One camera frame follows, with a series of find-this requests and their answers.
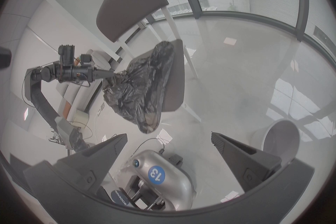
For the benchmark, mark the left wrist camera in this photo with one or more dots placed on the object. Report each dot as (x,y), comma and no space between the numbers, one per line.
(85,59)

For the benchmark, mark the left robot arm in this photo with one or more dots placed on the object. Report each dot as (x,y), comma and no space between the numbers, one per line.
(39,97)

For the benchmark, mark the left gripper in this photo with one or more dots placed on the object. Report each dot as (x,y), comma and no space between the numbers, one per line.
(82,73)

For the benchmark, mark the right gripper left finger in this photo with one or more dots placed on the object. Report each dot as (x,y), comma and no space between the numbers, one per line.
(89,165)

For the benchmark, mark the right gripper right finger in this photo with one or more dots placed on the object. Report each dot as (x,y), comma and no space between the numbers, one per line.
(244,162)

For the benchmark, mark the beige box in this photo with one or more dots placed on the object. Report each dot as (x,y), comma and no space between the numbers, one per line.
(81,118)

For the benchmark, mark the black plastic bag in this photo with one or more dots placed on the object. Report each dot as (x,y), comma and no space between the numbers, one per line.
(141,86)

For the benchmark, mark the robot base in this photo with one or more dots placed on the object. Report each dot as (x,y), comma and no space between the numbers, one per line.
(170,183)

